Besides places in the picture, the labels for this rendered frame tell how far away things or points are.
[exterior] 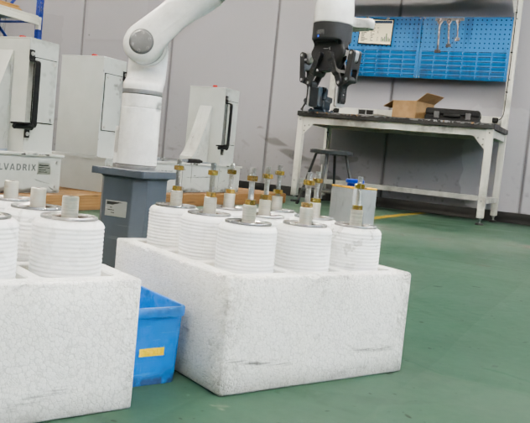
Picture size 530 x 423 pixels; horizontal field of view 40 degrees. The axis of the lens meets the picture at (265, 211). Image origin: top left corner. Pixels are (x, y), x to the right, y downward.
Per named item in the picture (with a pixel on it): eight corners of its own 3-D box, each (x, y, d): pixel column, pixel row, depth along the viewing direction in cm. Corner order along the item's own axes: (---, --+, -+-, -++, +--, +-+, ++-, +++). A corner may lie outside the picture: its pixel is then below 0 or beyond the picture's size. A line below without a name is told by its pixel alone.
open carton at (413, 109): (400, 122, 627) (402, 96, 625) (441, 124, 601) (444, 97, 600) (382, 119, 604) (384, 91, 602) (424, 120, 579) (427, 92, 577)
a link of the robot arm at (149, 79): (132, 27, 170) (127, 100, 172) (123, 19, 161) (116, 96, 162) (171, 30, 170) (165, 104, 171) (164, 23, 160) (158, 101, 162)
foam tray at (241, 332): (108, 331, 138) (116, 237, 136) (271, 319, 161) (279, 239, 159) (219, 397, 106) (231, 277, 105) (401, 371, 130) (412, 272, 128)
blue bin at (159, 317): (44, 337, 129) (49, 271, 128) (102, 333, 135) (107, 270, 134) (116, 390, 105) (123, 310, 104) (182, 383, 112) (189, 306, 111)
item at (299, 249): (302, 340, 117) (313, 229, 116) (255, 326, 123) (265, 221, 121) (332, 331, 125) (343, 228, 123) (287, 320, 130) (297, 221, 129)
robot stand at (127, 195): (80, 295, 167) (90, 164, 164) (120, 287, 180) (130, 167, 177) (131, 305, 160) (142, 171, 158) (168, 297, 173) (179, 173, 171)
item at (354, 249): (377, 326, 133) (388, 228, 132) (361, 335, 124) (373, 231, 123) (329, 315, 137) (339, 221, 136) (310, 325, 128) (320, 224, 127)
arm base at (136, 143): (107, 166, 166) (113, 91, 164) (132, 168, 174) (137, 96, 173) (140, 170, 162) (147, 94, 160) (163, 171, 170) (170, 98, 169)
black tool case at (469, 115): (427, 122, 600) (429, 110, 599) (480, 127, 587) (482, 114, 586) (423, 119, 568) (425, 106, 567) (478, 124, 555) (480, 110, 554)
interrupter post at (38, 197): (26, 208, 107) (28, 186, 107) (42, 209, 109) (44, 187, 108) (32, 210, 105) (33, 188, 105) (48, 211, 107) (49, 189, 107)
